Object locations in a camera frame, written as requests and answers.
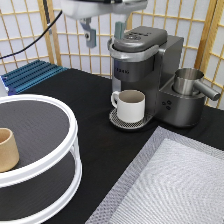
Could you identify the white two-tier round shelf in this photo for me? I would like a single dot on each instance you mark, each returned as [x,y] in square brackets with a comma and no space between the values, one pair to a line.
[49,170]

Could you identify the grey Keurig coffee machine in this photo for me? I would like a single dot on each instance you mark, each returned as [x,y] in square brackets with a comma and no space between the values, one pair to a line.
[146,59]

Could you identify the white ceramic mug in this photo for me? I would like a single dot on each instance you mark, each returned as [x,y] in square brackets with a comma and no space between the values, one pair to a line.
[130,105]

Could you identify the tan wooden cup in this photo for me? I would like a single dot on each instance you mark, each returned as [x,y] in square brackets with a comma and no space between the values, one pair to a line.
[9,155]

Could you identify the steel milk frother cup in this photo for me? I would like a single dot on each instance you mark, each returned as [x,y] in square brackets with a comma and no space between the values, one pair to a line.
[189,80]

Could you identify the grey woven placemat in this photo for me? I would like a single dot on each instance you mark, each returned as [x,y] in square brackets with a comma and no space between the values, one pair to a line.
[172,180]

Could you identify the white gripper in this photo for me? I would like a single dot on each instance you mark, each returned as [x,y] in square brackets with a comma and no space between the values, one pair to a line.
[85,9]

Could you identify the wooden shoji folding screen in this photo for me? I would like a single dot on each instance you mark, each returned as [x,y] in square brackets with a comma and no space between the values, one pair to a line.
[34,29]

